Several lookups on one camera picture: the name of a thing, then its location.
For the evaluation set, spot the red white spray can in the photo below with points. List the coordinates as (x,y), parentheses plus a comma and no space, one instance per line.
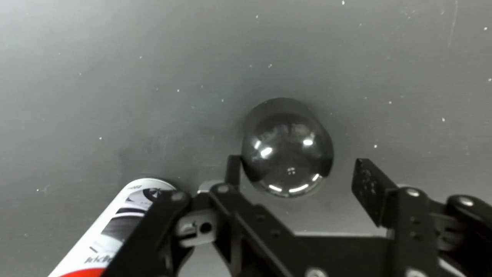
(102,241)

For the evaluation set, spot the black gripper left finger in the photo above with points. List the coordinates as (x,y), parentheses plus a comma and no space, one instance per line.
(233,170)

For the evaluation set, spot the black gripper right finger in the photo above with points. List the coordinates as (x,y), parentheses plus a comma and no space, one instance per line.
(373,189)

